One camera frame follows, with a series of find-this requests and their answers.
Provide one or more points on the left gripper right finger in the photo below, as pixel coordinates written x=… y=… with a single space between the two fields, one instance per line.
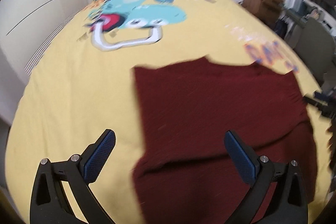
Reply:
x=288 y=203

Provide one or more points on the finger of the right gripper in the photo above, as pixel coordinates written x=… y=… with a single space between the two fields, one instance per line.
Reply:
x=323 y=103

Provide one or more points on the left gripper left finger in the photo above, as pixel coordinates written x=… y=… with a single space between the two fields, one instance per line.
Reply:
x=49 y=203

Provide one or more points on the dark red knit sweater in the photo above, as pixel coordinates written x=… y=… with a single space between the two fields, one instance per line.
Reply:
x=185 y=174

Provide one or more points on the grey desk chair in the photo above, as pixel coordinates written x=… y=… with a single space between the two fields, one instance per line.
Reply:
x=316 y=48

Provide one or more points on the wooden nightstand cabinet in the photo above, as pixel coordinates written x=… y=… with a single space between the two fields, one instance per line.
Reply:
x=268 y=11

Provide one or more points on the yellow dinosaur bed cover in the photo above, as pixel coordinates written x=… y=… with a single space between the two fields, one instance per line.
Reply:
x=85 y=84

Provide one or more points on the white wardrobe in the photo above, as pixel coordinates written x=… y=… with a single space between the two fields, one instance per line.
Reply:
x=26 y=25

